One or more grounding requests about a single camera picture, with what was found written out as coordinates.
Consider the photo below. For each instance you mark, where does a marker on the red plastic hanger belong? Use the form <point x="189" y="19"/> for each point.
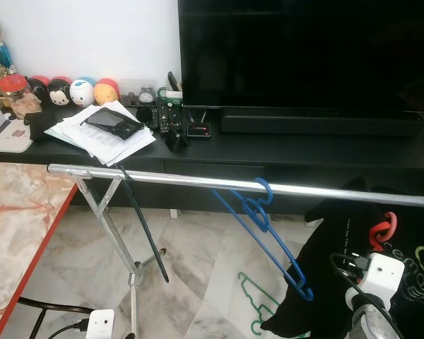
<point x="377" y="235"/>

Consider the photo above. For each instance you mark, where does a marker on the black printed shirt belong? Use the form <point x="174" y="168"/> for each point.
<point x="325" y="268"/>

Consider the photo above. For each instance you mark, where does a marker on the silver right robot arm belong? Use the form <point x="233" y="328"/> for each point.
<point x="371" y="321"/>

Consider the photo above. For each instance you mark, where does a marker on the blue plastic hanger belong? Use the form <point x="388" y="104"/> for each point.
<point x="305" y="291"/>

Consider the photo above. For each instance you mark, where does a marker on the green plastic hanger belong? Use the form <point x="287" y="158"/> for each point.
<point x="249" y="284"/>

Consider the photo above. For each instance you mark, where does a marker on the black soundbar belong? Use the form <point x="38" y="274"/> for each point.
<point x="318" y="122"/>

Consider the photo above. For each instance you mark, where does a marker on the black television cabinet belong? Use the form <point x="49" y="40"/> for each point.
<point x="304" y="152"/>

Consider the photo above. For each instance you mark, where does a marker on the black flat television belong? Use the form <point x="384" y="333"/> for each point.
<point x="304" y="49"/>

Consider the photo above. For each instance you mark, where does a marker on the silver metal clothes rack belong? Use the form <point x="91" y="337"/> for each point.
<point x="198" y="182"/>

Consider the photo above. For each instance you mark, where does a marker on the black triangular stand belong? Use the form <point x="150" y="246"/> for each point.
<point x="178" y="141"/>

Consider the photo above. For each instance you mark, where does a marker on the green remote control holder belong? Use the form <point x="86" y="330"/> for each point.
<point x="171" y="113"/>

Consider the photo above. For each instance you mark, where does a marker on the thin black rod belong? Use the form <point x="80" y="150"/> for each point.
<point x="143" y="223"/>

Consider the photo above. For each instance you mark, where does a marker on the white paper stack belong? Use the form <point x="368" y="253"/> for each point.
<point x="120" y="145"/>

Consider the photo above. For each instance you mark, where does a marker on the black tablet case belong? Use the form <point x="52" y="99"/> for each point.
<point x="113" y="121"/>

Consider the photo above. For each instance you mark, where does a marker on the white blue plush ball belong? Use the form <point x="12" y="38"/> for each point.
<point x="82" y="92"/>

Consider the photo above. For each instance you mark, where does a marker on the black white mouse plush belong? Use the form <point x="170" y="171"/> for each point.
<point x="59" y="92"/>

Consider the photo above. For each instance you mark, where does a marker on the black fuzzy pouch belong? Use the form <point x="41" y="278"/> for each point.
<point x="41" y="126"/>

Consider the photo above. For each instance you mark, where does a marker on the black red mouse plush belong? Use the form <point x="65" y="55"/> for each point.
<point x="37" y="88"/>

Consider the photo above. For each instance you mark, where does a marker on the cream printed tray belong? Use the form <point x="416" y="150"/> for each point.
<point x="7" y="134"/>

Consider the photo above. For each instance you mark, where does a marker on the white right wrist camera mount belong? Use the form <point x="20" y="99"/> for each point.
<point x="381" y="279"/>

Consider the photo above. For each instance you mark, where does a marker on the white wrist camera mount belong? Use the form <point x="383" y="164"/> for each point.
<point x="381" y="279"/>
<point x="100" y="325"/>

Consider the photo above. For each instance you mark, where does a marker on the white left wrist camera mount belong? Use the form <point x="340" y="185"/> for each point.
<point x="100" y="325"/>

